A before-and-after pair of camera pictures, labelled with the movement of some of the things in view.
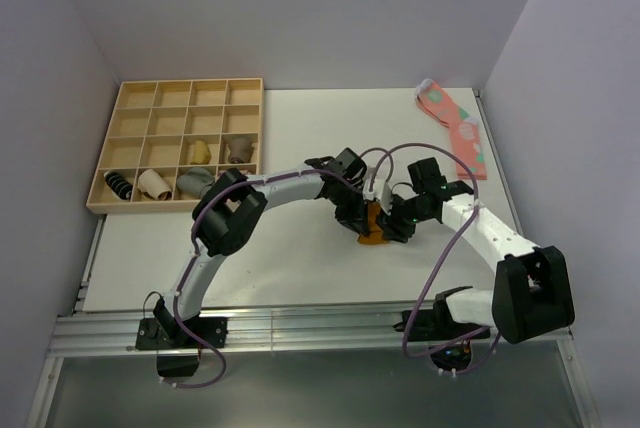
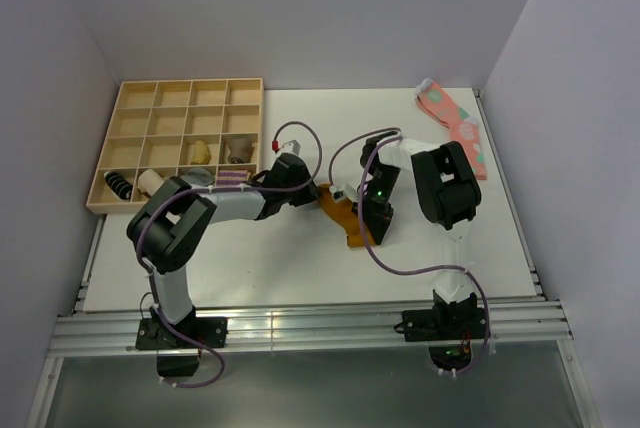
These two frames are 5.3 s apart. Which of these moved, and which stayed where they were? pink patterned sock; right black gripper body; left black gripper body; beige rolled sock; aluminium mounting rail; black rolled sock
Moved: left black gripper body; right black gripper body
Stayed: pink patterned sock; black rolled sock; aluminium mounting rail; beige rolled sock
